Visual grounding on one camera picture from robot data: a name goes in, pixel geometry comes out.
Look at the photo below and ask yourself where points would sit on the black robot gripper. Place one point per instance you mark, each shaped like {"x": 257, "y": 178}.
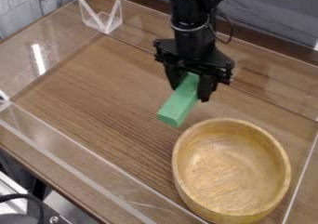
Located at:
{"x": 192, "y": 52}

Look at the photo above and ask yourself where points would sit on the green rectangular block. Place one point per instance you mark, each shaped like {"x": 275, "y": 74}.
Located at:
{"x": 176, "y": 109}

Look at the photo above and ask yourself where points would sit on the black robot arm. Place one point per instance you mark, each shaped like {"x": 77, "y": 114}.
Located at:
{"x": 192, "y": 14}

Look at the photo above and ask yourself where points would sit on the brown wooden bowl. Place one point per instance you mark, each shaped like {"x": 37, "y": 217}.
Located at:
{"x": 232, "y": 171}

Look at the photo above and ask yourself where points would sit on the clear acrylic corner bracket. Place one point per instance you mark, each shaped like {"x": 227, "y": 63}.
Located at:
{"x": 105, "y": 22}

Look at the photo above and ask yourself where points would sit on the clear acrylic wall panels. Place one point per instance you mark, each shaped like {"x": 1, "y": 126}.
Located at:
{"x": 80, "y": 124}

